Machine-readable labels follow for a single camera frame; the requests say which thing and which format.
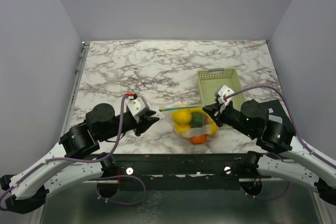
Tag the orange tangerine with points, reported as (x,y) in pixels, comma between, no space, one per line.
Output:
(197,140)

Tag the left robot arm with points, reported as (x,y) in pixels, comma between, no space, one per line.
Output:
(68,163)

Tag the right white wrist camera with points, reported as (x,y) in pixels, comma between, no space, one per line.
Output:
(221,96)

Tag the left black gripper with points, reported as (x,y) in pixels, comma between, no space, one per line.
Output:
(143,123)

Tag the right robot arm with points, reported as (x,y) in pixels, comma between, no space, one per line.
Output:
(310,168)

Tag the left aluminium side rail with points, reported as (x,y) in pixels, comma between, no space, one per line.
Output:
(78,75)

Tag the clear zip top bag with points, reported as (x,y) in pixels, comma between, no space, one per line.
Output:
(193,109)

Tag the yellow lemon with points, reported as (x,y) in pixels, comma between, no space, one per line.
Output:
(181,116)
(180,129)

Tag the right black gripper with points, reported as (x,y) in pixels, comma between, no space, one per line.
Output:
(213,109)

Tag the pale green plastic basket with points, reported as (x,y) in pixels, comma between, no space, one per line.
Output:
(210,80)

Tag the green avocado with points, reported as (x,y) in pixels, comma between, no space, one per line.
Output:
(198,120)

